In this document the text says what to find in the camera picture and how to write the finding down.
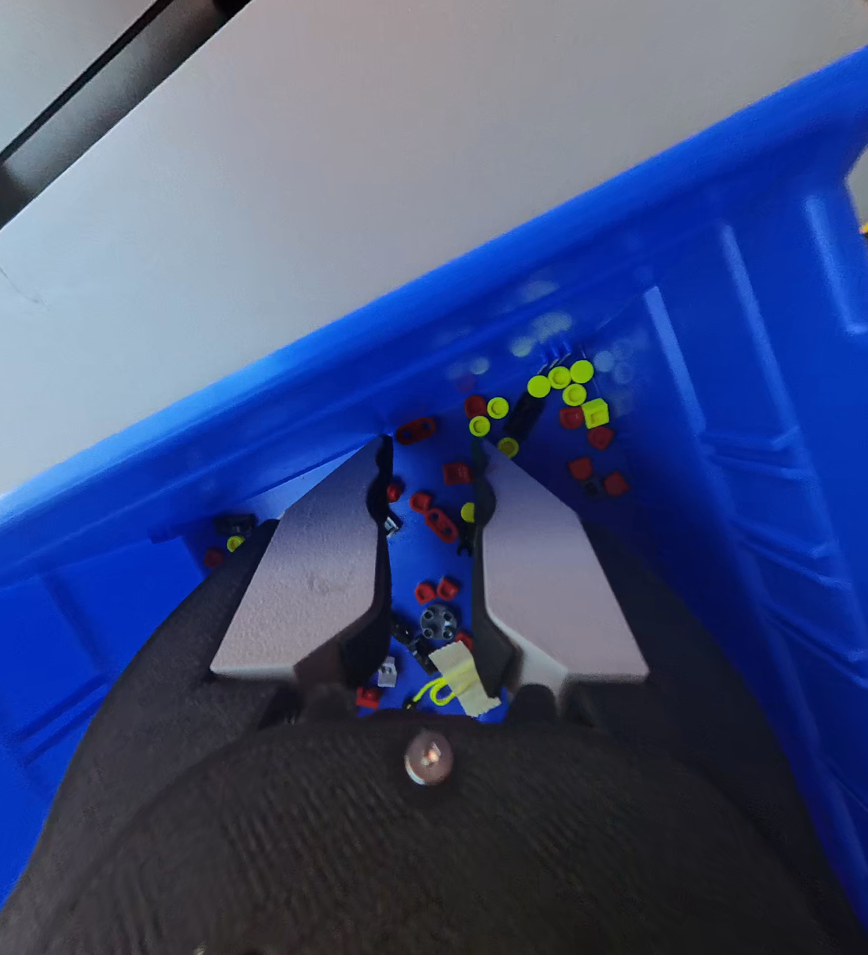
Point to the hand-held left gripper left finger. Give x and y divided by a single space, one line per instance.
307 589

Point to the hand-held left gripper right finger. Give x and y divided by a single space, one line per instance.
553 589

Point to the pile of red lego pieces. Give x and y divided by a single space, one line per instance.
456 472

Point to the group of lime round studs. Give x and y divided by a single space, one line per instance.
538 386

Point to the blue plastic bin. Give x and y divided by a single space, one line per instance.
702 224

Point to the small light grey lego piece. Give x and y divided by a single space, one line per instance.
387 672

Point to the dark grey round lego piece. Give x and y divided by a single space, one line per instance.
438 621

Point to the lime square lego piece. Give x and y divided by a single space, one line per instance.
596 412

